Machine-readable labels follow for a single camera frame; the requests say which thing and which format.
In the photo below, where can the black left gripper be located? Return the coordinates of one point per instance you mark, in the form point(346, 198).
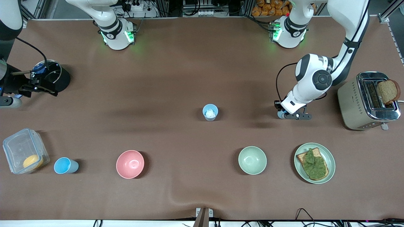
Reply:
point(278, 106)

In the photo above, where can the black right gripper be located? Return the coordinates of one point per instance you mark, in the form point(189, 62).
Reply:
point(13, 84)

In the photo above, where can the blue cup holding white paper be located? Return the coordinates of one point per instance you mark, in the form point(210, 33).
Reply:
point(210, 119)

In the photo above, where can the white paper ball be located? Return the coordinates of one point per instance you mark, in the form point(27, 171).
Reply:
point(210, 113)

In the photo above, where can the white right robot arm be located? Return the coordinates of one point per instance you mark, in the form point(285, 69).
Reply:
point(113, 31)

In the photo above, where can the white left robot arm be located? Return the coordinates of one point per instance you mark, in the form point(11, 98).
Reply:
point(303, 94)

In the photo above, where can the small blue object in saucepan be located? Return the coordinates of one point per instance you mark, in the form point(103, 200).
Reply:
point(39, 67)

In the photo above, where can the toast slice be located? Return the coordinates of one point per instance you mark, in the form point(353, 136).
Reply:
point(301, 156)

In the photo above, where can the pale green plate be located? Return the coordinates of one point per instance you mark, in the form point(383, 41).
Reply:
point(330, 154)

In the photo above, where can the green lettuce leaf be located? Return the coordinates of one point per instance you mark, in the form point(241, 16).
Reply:
point(314, 165)

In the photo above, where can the beige and chrome toaster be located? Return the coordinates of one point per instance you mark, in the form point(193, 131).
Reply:
point(350, 104)

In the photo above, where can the clear plastic lidded container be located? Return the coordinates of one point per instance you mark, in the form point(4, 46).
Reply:
point(22, 148)

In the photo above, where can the pale green bowl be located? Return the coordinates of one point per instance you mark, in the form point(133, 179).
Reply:
point(252, 160)

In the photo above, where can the yellow round sponge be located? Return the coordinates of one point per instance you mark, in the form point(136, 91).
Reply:
point(32, 161)

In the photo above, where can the brown bread slice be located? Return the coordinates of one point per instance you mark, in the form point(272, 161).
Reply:
point(388, 91)

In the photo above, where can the bag of orange snacks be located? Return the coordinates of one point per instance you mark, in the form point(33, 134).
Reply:
point(271, 8)

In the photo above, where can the pink bowl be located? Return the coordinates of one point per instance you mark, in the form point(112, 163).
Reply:
point(130, 164)

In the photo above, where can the brown table cover mat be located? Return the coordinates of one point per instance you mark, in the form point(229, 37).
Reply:
point(157, 78)

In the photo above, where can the white power strip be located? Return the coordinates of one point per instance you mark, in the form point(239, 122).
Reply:
point(206, 13)
point(134, 5)

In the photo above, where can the aluminium frame profile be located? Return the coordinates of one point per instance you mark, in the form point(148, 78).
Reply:
point(391, 11)
point(41, 8)

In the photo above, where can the metal table clamp bracket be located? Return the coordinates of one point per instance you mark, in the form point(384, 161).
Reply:
point(204, 217)

